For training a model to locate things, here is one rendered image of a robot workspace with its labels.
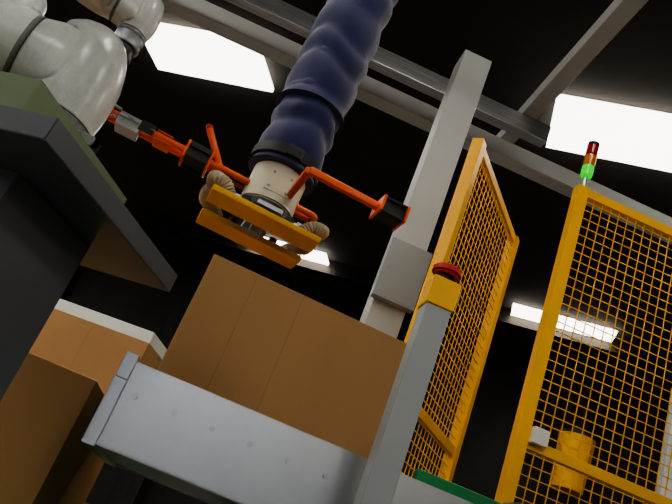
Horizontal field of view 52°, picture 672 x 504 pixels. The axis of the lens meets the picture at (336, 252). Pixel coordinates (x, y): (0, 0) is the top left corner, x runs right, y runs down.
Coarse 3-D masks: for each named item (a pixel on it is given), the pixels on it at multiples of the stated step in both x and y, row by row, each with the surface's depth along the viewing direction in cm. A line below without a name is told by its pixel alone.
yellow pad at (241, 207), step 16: (224, 192) 193; (224, 208) 200; (240, 208) 197; (256, 208) 195; (256, 224) 202; (272, 224) 198; (288, 224) 197; (288, 240) 204; (304, 240) 200; (320, 240) 199
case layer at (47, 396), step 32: (32, 384) 160; (64, 384) 162; (96, 384) 165; (0, 416) 157; (32, 416) 158; (64, 416) 160; (0, 448) 154; (32, 448) 156; (64, 448) 160; (0, 480) 152; (32, 480) 154; (64, 480) 180
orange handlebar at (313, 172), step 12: (108, 120) 205; (144, 132) 203; (156, 132) 203; (156, 144) 206; (168, 144) 204; (180, 144) 205; (180, 156) 209; (216, 168) 207; (228, 168) 208; (312, 168) 190; (240, 180) 209; (300, 180) 195; (324, 180) 191; (336, 180) 192; (288, 192) 205; (348, 192) 192; (360, 192) 193; (372, 204) 194; (300, 216) 216; (312, 216) 213
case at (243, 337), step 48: (240, 288) 179; (288, 288) 183; (192, 336) 172; (240, 336) 175; (288, 336) 179; (336, 336) 182; (384, 336) 186; (192, 384) 168; (240, 384) 171; (288, 384) 175; (336, 384) 178; (384, 384) 182; (336, 432) 174
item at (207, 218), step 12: (204, 216) 211; (216, 216) 210; (216, 228) 216; (228, 228) 212; (240, 228) 212; (240, 240) 217; (252, 240) 214; (264, 240) 213; (276, 240) 219; (264, 252) 219; (276, 252) 216; (288, 252) 215; (288, 264) 221
